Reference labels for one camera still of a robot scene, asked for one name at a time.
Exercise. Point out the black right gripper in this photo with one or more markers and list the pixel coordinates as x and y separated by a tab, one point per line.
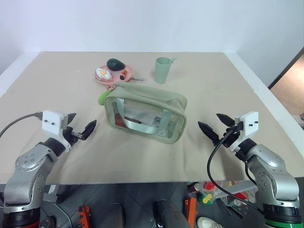
231	137

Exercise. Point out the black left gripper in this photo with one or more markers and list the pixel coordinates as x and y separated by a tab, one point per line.
70	136

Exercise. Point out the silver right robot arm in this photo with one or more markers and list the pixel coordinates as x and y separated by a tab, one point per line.
273	171

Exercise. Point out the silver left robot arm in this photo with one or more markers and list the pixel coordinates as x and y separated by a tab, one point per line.
26	171

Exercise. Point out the green cloth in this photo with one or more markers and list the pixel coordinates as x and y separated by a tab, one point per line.
103	96

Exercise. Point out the green transparent toiletry bag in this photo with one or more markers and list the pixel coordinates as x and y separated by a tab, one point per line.
152	95

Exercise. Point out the beige tablecloth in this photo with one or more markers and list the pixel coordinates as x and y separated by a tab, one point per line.
71	95

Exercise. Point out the toy fried egg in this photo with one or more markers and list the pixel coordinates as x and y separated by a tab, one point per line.
103	73

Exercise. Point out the white side panel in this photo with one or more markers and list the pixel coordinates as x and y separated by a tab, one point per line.
261	90
12	71

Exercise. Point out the clear bag of colourful toys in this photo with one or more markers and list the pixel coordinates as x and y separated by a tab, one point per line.
209	190

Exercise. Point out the small red orange toy food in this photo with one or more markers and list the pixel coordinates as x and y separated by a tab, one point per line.
124	72

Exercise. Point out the dark green toy avocado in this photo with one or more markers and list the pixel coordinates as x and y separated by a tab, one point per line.
115	64

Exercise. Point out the pink plate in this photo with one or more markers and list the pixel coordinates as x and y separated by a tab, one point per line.
127	71

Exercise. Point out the light green cup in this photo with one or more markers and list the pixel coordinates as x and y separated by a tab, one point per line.
162	71

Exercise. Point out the light green spoon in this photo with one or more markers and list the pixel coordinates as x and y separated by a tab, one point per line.
173	59

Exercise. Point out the orange clamp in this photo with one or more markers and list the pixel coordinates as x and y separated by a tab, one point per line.
191	210
84	216

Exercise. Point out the white shoe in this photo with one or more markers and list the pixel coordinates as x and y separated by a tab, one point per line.
209	222

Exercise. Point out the dark rounded shape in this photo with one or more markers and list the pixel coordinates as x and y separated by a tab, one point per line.
169	215

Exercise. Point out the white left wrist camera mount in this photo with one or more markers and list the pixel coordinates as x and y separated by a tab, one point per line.
52	121

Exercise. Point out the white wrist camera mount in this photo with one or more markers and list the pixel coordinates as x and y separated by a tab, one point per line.
249	121
52	121

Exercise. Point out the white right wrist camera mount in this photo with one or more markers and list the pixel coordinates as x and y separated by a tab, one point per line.
249	121

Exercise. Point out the grey metal bracket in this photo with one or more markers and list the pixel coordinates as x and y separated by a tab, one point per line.
51	192

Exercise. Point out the dark door frame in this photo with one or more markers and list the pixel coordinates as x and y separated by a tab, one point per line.
285	69

